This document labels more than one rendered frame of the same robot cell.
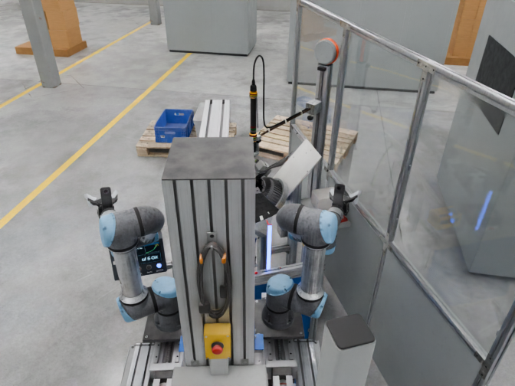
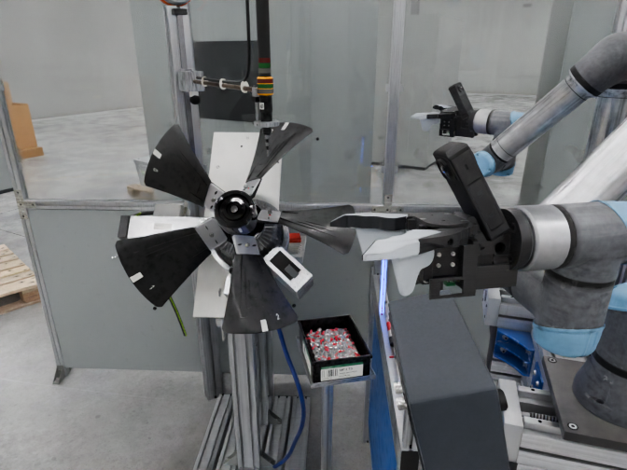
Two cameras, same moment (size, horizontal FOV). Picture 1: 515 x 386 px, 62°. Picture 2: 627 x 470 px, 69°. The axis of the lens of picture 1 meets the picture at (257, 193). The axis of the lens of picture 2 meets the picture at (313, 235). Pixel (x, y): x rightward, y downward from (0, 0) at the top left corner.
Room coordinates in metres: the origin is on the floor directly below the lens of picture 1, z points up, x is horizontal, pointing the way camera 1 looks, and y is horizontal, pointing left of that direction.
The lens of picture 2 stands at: (1.63, 1.22, 1.63)
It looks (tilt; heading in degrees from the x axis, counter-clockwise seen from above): 21 degrees down; 289
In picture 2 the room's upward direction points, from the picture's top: straight up
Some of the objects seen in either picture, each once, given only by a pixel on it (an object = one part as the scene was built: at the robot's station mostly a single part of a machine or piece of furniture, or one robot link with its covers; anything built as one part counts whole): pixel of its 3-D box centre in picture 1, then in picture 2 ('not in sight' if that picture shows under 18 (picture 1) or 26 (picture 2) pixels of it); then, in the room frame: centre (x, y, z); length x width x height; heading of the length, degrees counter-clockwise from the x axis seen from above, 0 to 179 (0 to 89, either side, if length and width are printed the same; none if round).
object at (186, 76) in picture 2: (313, 106); (190, 80); (2.66, -0.37, 1.54); 0.10 x 0.07 x 0.09; 141
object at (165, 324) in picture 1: (169, 312); (624, 378); (1.32, 0.39, 1.09); 0.15 x 0.15 x 0.10
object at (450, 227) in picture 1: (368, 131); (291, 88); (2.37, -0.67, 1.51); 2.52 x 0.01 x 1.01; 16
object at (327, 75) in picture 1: (313, 183); (197, 231); (2.73, -0.43, 0.90); 0.08 x 0.06 x 1.80; 51
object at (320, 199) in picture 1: (324, 197); not in sight; (2.51, -0.48, 0.92); 0.17 x 0.16 x 0.11; 106
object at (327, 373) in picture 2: not in sight; (332, 346); (1.94, 0.14, 0.85); 0.22 x 0.17 x 0.07; 120
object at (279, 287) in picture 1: (280, 292); not in sight; (1.34, -0.11, 1.20); 0.13 x 0.12 x 0.14; 67
